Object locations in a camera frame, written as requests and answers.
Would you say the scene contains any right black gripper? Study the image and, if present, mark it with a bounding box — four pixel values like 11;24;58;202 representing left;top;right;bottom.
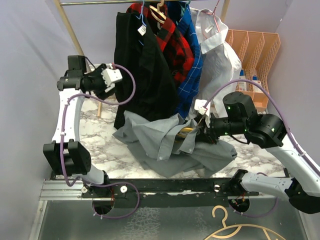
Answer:
190;110;247;145

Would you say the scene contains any yellow wire hanger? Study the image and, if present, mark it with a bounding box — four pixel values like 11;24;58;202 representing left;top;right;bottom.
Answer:
174;117;204;143

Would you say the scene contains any grey button shirt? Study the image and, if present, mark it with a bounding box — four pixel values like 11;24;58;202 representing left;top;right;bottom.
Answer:
113;111;238;178

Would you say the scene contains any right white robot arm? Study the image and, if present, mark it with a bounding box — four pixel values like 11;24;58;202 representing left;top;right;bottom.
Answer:
196;91;320;214

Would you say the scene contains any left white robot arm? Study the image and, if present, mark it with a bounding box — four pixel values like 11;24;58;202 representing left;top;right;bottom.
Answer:
43;55;122;198

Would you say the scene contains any blue plaid shirt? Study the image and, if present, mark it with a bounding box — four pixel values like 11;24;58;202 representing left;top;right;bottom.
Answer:
167;1;203;119

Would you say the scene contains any black hanging shirt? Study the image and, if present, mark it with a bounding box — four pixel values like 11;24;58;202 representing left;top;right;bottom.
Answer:
114;12;179;129

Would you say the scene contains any white hanging shirt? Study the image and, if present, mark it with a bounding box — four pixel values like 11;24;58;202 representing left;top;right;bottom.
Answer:
188;6;243;118

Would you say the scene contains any red black plaid shirt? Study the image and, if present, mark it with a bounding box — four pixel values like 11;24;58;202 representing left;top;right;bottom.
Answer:
126;2;195;88

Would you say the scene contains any beige wooden hanger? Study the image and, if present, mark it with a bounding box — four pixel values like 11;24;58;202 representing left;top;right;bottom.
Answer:
149;0;167;24

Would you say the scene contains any beige hanger in foreground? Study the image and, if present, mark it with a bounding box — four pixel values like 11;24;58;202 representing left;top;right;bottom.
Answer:
204;205;286;240

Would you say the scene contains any white box in organizer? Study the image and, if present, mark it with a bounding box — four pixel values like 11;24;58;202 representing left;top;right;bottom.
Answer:
252;70;262;86
237;69;248;92

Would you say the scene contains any orange plastic file organizer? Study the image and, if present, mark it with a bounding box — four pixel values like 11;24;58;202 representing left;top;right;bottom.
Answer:
224;28;281;112

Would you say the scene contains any wooden clothes rack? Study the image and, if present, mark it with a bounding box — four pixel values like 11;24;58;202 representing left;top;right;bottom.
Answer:
52;0;230;118

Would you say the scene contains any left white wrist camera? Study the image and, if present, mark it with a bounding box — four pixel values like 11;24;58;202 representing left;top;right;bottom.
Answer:
101;68;123;93

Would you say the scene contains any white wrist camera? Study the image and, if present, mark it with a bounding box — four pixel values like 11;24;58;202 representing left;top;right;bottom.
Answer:
101;68;123;93
193;99;211;127

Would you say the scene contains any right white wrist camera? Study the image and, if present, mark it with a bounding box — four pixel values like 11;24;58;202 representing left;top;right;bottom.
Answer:
193;99;211;127

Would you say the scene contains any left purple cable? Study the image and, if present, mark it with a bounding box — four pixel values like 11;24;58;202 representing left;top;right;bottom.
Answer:
59;63;141;221

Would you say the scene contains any purple cable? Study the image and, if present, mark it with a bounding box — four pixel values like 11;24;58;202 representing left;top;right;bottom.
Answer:
59;63;141;221
203;78;320;218

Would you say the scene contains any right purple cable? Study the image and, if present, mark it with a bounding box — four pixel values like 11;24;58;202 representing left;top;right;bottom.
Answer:
203;78;320;218

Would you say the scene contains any blue wire hanger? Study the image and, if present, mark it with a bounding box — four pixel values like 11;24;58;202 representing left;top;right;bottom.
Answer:
137;0;147;37

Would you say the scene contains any pink wire hanger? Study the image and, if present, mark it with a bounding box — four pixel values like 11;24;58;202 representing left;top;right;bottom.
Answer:
203;0;221;34

